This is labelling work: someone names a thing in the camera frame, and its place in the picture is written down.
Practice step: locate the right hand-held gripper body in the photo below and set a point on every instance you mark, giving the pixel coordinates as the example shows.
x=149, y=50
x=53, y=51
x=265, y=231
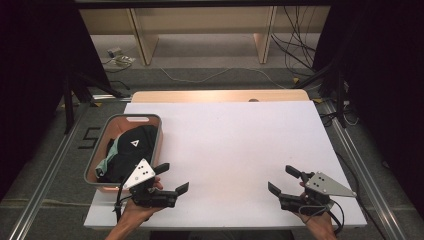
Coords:
x=325, y=187

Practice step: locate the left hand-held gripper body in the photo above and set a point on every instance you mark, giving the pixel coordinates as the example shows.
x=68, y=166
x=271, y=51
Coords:
x=140, y=176

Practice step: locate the black cap with white triangle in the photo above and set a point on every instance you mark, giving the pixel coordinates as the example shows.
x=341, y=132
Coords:
x=136, y=148

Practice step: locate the grey plastic basket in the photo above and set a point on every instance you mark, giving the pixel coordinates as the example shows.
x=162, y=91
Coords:
x=99, y=141

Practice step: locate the person's left hand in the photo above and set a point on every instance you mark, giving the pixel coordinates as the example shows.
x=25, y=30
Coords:
x=139, y=211

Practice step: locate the person's right hand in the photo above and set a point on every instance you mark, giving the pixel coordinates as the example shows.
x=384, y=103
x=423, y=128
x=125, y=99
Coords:
x=316, y=224

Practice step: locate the teal cloth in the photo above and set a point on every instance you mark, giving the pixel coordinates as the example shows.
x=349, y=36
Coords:
x=111, y=156

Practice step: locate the light wooden table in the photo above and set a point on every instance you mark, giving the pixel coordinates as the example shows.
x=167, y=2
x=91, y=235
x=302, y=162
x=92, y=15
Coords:
x=200, y=96

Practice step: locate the black metal stand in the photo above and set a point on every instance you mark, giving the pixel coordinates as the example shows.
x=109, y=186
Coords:
x=340, y=96

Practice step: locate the black tripod stand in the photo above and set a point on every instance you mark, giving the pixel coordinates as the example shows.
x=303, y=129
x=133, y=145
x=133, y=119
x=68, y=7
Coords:
x=69, y=106

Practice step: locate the black curtain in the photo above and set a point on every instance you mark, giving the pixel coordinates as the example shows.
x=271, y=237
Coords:
x=36, y=66
x=386, y=83

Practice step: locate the grey power adapter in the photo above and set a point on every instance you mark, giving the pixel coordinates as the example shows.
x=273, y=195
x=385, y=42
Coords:
x=114, y=52

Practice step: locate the aluminium floor rail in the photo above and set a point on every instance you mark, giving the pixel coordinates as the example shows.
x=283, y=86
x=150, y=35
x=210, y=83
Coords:
x=366, y=180
x=43, y=190

